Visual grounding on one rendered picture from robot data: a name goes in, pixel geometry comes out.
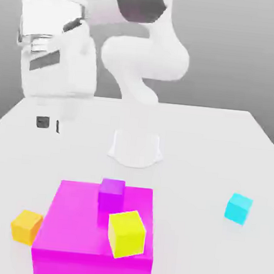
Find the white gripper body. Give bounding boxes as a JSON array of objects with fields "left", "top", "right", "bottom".
[{"left": 16, "top": 16, "right": 103, "bottom": 104}]

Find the small purple cube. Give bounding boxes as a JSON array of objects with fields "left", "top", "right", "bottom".
[{"left": 96, "top": 177, "right": 127, "bottom": 216}]

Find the small orange cube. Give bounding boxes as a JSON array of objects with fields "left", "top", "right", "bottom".
[{"left": 8, "top": 208, "right": 45, "bottom": 248}]

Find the small yellow cube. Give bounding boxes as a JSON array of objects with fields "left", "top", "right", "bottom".
[{"left": 104, "top": 208, "right": 148, "bottom": 262}]

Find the small cyan cube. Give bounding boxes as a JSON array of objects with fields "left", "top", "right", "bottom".
[{"left": 222, "top": 192, "right": 255, "bottom": 227}]

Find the large magenta box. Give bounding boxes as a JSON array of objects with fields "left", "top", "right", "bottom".
[{"left": 28, "top": 177, "right": 160, "bottom": 274}]

